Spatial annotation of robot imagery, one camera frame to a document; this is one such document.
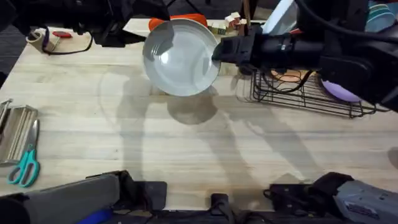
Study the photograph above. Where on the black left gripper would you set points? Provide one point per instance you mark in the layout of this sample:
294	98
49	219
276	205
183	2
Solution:
109	18

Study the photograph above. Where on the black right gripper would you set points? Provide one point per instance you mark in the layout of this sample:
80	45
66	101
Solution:
286	51

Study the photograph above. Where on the pale grey round plate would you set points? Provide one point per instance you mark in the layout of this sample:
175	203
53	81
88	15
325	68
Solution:
183	62

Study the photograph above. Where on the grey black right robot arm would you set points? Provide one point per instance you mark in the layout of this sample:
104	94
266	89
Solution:
367	202

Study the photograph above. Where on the orange plate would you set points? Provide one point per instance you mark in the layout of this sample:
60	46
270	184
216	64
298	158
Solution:
290	76

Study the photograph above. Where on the purple plate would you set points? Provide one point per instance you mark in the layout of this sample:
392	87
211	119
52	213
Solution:
339	91

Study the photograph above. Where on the heap of toy blocks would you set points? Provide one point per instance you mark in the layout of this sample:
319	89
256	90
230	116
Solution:
228	23

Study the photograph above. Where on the brown wooden stick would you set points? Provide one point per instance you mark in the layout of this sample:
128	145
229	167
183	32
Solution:
246	11

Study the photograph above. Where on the orange zip bag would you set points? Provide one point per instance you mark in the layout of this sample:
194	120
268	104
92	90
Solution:
186	18

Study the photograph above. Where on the pale blue flat board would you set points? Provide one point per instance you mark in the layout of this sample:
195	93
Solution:
280	15

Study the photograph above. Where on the small red tool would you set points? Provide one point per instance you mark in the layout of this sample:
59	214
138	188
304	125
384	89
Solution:
62	34

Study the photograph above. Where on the roll of tape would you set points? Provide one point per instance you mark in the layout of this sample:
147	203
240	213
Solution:
35	39

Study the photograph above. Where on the teal striped object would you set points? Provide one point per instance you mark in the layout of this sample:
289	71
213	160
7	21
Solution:
379	15

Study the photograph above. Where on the grey metal box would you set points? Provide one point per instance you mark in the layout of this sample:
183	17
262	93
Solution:
17	130

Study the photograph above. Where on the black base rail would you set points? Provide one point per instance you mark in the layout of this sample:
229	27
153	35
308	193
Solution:
192	217

